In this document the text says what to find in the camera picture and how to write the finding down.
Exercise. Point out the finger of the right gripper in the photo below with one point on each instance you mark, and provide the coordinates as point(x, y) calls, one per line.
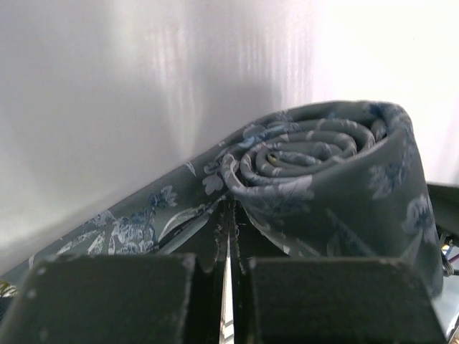
point(444, 200)

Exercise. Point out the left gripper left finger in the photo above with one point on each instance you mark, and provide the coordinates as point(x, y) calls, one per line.
point(148, 298)

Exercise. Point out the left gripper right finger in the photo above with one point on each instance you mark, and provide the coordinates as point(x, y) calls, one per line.
point(281, 299)

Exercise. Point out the blue-grey floral tie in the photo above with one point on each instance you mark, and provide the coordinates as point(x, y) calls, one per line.
point(330, 179)

